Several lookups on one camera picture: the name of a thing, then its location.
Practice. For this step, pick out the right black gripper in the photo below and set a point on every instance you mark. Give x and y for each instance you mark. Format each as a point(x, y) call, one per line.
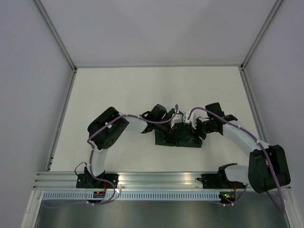
point(195, 130)

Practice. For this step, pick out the aluminium frame post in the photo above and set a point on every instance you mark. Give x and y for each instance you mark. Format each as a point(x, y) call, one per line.
point(267, 23)
point(54, 33)

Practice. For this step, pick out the left aluminium frame post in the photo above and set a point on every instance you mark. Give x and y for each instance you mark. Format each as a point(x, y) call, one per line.
point(54, 33)

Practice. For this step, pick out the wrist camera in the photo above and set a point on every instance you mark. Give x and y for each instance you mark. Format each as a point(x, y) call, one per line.
point(178, 118)
point(190, 118)

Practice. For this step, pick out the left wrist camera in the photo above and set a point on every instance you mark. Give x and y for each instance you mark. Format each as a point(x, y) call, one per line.
point(178, 118)

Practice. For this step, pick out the back aluminium frame bar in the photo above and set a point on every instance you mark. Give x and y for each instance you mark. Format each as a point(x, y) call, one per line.
point(159, 65)

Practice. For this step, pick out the aluminium front rail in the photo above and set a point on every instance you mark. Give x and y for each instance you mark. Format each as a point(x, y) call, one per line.
point(131, 181)

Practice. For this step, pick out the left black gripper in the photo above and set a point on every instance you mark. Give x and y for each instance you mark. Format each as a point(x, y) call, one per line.
point(170, 130)

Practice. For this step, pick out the dark green cloth napkin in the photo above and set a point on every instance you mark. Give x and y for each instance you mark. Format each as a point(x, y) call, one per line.
point(183, 137)

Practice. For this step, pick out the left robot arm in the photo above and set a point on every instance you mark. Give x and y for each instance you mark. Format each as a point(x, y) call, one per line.
point(106, 129)

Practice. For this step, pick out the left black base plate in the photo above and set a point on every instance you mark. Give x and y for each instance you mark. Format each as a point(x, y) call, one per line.
point(86, 181)

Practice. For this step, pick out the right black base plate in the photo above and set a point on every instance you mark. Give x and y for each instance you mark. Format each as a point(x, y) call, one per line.
point(212, 181)

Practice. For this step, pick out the white slotted cable duct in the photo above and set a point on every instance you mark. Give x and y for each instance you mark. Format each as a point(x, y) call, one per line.
point(136, 195)

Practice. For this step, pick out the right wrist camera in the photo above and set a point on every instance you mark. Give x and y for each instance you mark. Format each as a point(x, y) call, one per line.
point(190, 118)

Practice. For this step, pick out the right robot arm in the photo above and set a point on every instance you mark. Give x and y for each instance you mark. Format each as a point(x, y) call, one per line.
point(267, 168)

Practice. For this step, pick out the right aluminium frame post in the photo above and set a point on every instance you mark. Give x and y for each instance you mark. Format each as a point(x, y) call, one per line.
point(267, 23)

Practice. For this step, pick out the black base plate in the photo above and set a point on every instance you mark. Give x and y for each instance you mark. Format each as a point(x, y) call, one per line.
point(86, 181)
point(212, 181)

